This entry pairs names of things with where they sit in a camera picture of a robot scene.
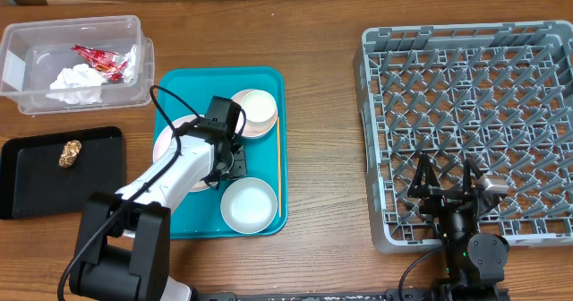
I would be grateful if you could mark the white napkin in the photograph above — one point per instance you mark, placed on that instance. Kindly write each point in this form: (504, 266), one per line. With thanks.
(80, 85)

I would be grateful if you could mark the white cup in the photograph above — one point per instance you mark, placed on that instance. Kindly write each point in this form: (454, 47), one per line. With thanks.
(260, 108)

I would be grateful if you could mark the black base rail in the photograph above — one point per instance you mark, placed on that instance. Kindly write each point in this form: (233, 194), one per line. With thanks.
(409, 294)

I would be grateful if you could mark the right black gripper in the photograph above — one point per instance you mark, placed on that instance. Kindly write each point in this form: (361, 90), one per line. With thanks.
(440, 198)

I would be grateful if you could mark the grey dishwasher rack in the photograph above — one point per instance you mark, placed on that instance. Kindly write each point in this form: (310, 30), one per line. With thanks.
(497, 93)

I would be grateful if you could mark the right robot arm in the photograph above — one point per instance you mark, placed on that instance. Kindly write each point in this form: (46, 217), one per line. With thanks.
(474, 261)

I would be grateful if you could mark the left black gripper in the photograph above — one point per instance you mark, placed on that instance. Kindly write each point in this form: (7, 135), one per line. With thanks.
(237, 170)

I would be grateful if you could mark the red snack wrapper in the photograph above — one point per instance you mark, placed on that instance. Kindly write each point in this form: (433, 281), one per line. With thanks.
(114, 66)

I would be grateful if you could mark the clear plastic waste bin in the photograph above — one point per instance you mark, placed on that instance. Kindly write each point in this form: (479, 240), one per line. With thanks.
(34, 53)

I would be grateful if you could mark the wooden chopstick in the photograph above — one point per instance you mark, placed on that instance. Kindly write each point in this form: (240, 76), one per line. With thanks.
(279, 191)

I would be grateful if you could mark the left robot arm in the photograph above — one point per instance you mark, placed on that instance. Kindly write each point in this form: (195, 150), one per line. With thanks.
(123, 246)

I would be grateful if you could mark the black rectangular tray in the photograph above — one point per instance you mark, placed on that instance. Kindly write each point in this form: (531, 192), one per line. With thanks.
(33, 185)

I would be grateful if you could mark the grey bowl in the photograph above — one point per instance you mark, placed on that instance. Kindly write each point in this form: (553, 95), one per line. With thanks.
(249, 205)

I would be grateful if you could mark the large pink plate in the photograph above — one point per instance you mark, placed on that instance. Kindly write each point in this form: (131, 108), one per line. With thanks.
(163, 141)

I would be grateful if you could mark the brown food scrap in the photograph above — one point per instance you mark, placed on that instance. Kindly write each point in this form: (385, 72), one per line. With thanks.
(69, 154)

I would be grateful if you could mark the teal serving tray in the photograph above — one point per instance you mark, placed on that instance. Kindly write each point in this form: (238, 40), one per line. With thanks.
(199, 215)

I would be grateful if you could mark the small pink saucer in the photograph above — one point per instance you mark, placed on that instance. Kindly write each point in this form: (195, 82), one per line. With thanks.
(248, 132)

